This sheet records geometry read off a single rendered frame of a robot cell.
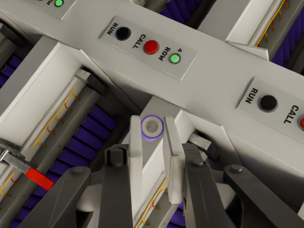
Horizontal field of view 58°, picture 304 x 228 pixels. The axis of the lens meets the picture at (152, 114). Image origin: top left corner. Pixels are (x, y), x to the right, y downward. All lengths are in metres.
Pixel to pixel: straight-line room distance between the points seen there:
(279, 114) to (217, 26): 0.13
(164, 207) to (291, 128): 0.16
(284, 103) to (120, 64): 0.19
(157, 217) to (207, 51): 0.20
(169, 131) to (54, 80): 0.26
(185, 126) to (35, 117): 0.21
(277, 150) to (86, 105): 0.26
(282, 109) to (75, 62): 0.28
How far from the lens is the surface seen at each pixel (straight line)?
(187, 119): 0.32
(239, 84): 0.32
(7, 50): 0.54
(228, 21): 0.36
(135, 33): 0.36
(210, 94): 0.31
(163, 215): 0.34
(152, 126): 0.20
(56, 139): 0.42
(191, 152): 0.17
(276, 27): 0.44
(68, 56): 0.41
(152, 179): 0.32
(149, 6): 0.47
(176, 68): 0.32
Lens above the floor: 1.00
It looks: 19 degrees down
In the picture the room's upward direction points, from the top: 120 degrees clockwise
